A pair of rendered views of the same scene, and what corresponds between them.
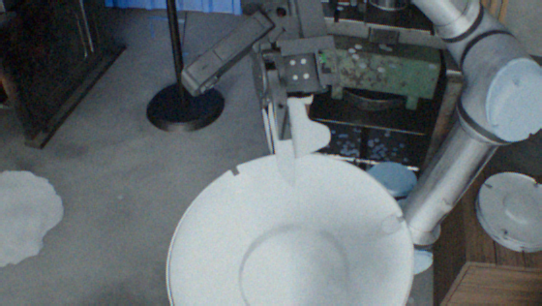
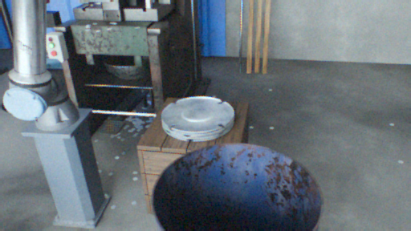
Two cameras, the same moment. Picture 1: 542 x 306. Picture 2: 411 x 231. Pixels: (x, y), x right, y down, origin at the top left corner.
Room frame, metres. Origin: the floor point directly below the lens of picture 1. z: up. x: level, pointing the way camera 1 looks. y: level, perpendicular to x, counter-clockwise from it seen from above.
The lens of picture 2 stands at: (-0.41, -0.82, 1.07)
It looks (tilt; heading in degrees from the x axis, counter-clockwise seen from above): 29 degrees down; 0
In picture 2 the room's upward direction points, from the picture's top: 2 degrees counter-clockwise
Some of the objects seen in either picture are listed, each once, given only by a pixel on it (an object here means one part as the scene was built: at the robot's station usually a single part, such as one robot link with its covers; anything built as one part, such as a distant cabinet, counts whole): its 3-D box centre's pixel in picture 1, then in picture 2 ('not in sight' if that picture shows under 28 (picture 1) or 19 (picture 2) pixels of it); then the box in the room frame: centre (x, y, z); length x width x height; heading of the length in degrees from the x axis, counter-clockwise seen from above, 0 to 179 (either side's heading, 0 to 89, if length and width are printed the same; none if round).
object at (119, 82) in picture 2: (371, 93); (136, 71); (1.49, -0.40, 0.31); 0.43 x 0.42 x 0.01; 78
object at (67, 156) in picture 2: not in sight; (71, 168); (0.69, -0.27, 0.23); 0.19 x 0.19 x 0.45; 82
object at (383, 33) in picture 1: (385, 25); (111, 7); (1.31, -0.36, 0.72); 0.25 x 0.14 x 0.14; 168
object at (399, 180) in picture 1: (388, 195); (46, 79); (0.69, -0.27, 0.62); 0.13 x 0.12 x 0.14; 2
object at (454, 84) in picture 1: (440, 56); (184, 42); (1.56, -0.69, 0.45); 0.92 x 0.12 x 0.90; 168
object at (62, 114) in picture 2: not in sight; (54, 107); (0.69, -0.27, 0.50); 0.15 x 0.15 x 0.10
